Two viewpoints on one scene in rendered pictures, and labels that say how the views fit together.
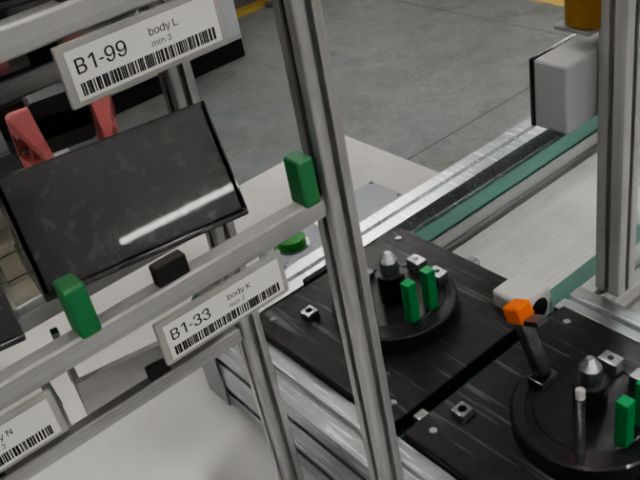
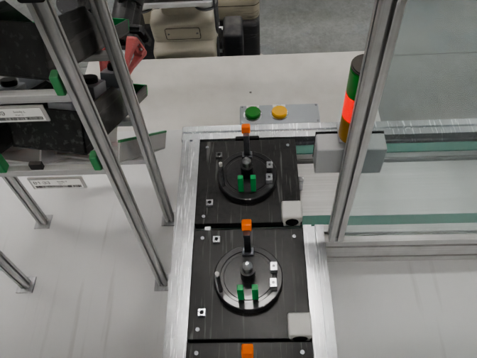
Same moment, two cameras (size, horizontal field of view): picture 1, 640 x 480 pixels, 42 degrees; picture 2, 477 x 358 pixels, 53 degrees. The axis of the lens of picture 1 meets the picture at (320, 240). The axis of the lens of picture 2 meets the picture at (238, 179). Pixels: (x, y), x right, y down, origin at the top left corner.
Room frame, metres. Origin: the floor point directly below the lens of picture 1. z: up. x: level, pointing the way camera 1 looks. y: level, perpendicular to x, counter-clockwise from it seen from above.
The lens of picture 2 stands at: (0.20, -0.45, 1.89)
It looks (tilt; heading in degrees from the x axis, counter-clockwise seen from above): 55 degrees down; 37
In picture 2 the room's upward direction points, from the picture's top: 5 degrees counter-clockwise
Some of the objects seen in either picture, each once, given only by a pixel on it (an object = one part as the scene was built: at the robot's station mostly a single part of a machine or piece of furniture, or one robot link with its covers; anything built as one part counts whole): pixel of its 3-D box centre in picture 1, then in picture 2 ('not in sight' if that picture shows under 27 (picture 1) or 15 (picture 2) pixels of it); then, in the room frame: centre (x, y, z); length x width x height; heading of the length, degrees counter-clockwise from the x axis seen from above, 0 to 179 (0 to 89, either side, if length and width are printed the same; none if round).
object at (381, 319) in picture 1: (394, 304); (247, 176); (0.73, -0.07, 0.98); 0.14 x 0.14 x 0.02
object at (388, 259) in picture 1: (388, 262); (246, 161); (0.73, -0.07, 1.04); 0.02 x 0.02 x 0.03
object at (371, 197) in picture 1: (335, 238); (279, 121); (0.96, -0.02, 0.93); 0.21 x 0.07 x 0.06; 123
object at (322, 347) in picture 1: (396, 316); (248, 181); (0.73, -0.07, 0.96); 0.24 x 0.24 x 0.02; 33
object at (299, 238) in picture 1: (291, 243); (253, 114); (0.92, 0.04, 0.96); 0.04 x 0.04 x 0.02
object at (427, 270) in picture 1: (429, 288); (253, 183); (0.71, -0.10, 1.01); 0.01 x 0.01 x 0.05; 33
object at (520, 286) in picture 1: (522, 301); (291, 213); (0.71, -0.20, 0.97); 0.05 x 0.05 x 0.04; 33
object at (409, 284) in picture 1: (410, 301); (240, 183); (0.69, -0.08, 1.01); 0.01 x 0.01 x 0.05; 33
